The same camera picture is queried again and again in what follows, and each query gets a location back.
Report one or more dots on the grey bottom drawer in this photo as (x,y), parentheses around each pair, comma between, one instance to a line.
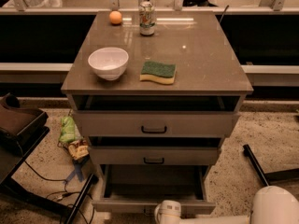
(140,188)

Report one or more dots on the grey drawer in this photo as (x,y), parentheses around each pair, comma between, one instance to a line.
(156,124)
(154,155)
(140,188)

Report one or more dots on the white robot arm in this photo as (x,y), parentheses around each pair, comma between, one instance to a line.
(271,205)

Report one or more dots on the grey drawer cabinet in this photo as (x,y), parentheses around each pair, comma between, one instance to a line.
(209,77)

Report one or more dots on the grey top drawer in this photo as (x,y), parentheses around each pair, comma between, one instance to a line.
(156,124)

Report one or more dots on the grey middle drawer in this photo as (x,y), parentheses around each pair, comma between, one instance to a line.
(154,155)

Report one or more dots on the green yellow sponge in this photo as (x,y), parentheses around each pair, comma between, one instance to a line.
(161,73)

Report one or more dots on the white bowl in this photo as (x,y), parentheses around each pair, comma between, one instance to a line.
(108,63)

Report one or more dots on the brown snack bag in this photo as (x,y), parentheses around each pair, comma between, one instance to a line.
(78,149)

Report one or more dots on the green snack bag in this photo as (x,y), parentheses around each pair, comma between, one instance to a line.
(68,133)

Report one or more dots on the soda can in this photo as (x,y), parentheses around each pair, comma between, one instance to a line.
(146,18)

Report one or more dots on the blue tape strip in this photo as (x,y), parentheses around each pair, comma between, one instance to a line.
(76,172)

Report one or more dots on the orange ball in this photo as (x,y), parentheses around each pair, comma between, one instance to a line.
(115,17)

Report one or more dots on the dark brown box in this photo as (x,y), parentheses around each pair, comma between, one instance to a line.
(18,124)

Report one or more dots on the black stand leg right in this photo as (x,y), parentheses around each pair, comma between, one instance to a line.
(269,178)

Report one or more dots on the black stand frame left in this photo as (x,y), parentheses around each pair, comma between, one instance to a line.
(36,179)

